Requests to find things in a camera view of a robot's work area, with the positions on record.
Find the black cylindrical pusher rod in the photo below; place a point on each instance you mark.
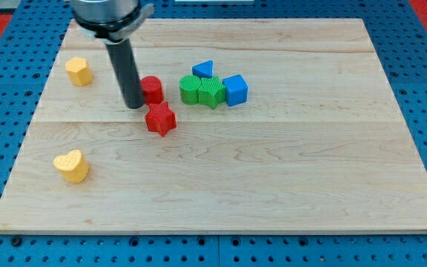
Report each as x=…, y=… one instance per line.
x=125, y=69

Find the red star block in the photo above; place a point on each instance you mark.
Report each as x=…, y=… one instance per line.
x=160, y=118

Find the green star block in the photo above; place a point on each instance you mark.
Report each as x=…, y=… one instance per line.
x=211, y=92

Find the red cylinder block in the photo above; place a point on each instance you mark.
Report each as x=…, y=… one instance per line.
x=152, y=90

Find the yellow hexagon block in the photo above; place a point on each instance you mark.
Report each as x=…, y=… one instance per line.
x=78, y=71

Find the green cylinder block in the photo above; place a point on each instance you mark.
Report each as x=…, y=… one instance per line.
x=189, y=89

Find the blue triangle block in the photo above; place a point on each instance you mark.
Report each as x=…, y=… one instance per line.
x=204, y=69

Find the blue cube block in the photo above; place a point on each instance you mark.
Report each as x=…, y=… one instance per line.
x=236, y=90

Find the yellow heart block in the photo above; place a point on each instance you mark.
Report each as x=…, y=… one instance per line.
x=72, y=166

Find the light wooden board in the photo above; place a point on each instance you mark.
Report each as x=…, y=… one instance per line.
x=319, y=147

